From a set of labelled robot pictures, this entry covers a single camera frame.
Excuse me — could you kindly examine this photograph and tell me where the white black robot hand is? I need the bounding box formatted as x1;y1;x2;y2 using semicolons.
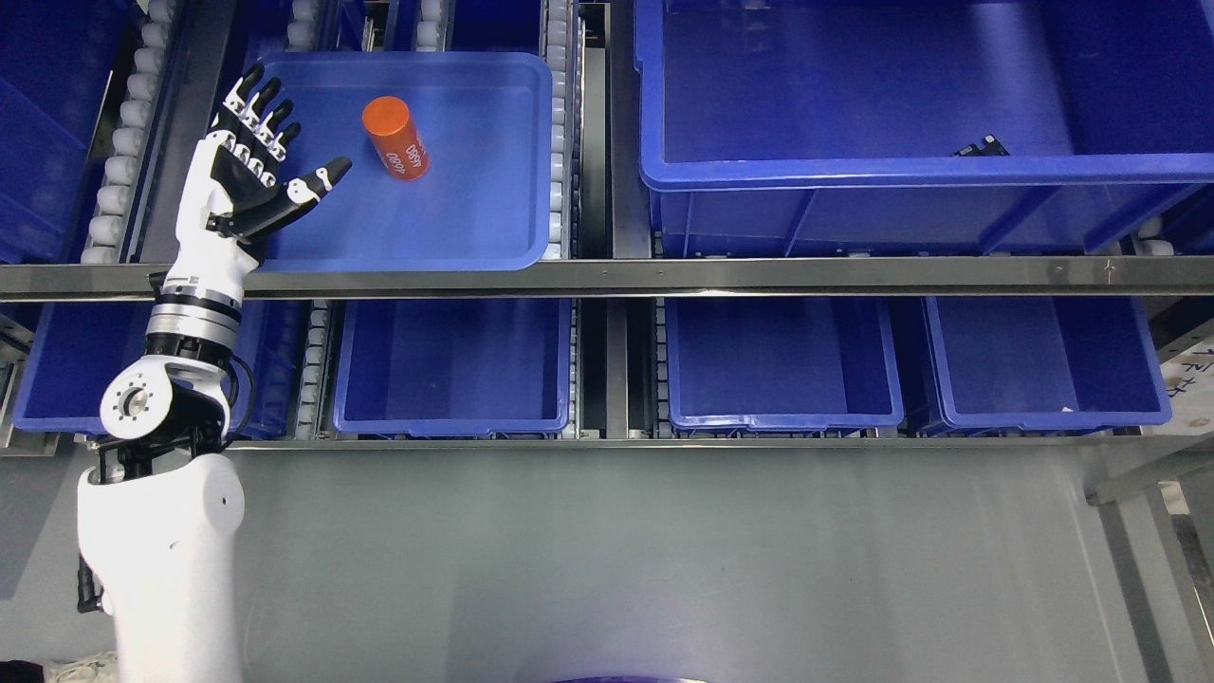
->
164;62;353;291

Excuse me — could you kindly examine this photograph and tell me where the orange cylindrical capacitor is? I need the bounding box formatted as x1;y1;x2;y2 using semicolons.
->
361;96;430;181

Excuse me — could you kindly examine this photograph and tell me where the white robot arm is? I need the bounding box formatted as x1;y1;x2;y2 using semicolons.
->
75;267;246;682

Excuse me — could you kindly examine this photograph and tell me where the steel shelf rack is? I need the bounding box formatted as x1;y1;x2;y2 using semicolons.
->
2;1;1212;442

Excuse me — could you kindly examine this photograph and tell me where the stainless steel desk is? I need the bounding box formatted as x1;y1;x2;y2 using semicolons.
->
1085;442;1213;682

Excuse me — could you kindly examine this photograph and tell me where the blue bin lower left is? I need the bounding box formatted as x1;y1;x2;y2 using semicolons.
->
13;300;310;440

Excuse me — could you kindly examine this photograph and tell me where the blue bin upper left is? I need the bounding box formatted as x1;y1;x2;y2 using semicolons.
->
1;1;136;264

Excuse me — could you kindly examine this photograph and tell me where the blue shallow tray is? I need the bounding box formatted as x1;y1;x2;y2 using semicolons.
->
262;51;552;273

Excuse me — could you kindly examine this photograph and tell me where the blue bin lower middle-left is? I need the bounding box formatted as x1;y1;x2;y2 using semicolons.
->
331;298;574;438

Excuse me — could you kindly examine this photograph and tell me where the large blue bin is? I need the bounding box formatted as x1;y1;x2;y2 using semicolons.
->
634;1;1213;258

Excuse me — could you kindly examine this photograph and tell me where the blue bin lower middle-right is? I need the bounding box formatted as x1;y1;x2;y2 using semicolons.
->
665;297;906;434

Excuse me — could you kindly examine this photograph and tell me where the black circuit part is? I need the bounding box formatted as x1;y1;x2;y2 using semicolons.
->
954;135;1010;158

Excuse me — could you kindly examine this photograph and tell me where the blue bin lower right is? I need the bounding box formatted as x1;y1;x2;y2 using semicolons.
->
892;297;1172;436

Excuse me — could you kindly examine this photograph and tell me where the white label sign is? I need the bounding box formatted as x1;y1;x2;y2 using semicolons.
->
1161;336;1213;434

